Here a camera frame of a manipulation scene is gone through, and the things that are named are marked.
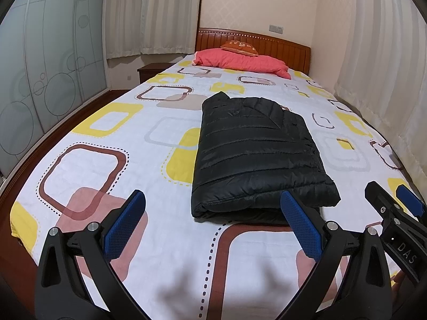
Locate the grey wall switch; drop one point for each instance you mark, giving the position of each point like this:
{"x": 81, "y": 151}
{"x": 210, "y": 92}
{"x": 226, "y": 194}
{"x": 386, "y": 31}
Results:
{"x": 276, "y": 28}

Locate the wooden bed headboard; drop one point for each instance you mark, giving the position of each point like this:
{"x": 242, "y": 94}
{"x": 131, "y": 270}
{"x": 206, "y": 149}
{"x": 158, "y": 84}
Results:
{"x": 283, "y": 41}

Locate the frosted glass sliding wardrobe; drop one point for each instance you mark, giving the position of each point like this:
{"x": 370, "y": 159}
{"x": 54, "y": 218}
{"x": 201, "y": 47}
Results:
{"x": 43, "y": 73}

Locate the wooden nightstand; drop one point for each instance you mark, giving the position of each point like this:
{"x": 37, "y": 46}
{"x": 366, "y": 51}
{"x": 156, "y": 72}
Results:
{"x": 151, "y": 71}

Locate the orange embroidered cushion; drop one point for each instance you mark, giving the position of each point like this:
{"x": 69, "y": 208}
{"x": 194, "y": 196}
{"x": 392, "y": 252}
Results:
{"x": 240, "y": 47}

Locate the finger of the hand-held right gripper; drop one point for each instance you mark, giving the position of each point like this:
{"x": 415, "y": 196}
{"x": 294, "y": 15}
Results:
{"x": 410, "y": 200}
{"x": 378, "y": 196}

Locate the cream curtain along bed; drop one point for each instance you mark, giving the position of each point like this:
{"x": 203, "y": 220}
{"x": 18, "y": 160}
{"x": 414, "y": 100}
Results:
{"x": 383, "y": 56}

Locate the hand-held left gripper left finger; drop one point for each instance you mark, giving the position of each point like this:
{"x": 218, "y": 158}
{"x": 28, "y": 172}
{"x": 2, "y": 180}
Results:
{"x": 125, "y": 223}

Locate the red pillow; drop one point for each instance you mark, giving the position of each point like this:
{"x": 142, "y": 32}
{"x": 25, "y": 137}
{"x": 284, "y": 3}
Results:
{"x": 240, "y": 61}

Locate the cream curtain beside wardrobe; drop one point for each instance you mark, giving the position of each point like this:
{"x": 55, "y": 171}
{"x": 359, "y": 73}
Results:
{"x": 153, "y": 13}

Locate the person's right hand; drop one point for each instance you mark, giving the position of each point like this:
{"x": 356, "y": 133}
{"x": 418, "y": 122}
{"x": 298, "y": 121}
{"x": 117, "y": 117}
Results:
{"x": 397, "y": 288}

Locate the black puffer jacket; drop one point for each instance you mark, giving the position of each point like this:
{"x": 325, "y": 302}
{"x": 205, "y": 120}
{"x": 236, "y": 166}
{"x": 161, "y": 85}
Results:
{"x": 257, "y": 153}

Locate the patterned white bedsheet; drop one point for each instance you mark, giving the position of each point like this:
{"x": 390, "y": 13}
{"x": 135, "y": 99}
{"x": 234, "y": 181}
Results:
{"x": 133, "y": 140}

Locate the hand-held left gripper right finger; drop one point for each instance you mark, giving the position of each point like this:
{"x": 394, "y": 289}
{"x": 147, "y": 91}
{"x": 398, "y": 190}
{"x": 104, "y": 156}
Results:
{"x": 302, "y": 226}

